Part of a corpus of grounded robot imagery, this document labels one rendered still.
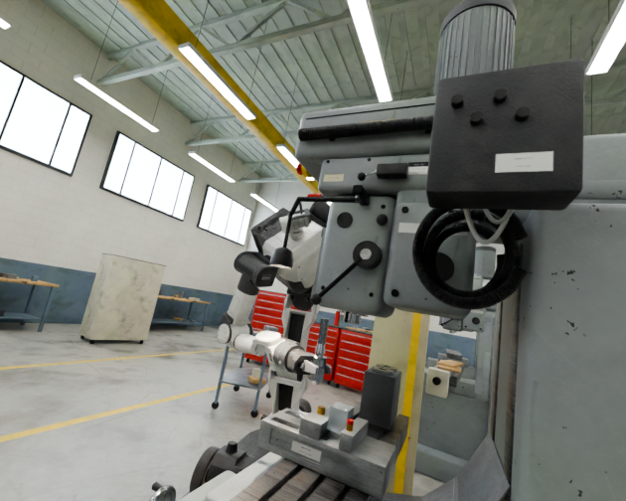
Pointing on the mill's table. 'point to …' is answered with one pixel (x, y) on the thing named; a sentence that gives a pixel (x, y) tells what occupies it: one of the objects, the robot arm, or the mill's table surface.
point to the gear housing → (336, 171)
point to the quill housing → (338, 249)
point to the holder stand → (381, 395)
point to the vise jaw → (315, 424)
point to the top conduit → (368, 128)
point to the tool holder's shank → (322, 337)
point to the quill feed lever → (365, 253)
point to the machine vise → (332, 451)
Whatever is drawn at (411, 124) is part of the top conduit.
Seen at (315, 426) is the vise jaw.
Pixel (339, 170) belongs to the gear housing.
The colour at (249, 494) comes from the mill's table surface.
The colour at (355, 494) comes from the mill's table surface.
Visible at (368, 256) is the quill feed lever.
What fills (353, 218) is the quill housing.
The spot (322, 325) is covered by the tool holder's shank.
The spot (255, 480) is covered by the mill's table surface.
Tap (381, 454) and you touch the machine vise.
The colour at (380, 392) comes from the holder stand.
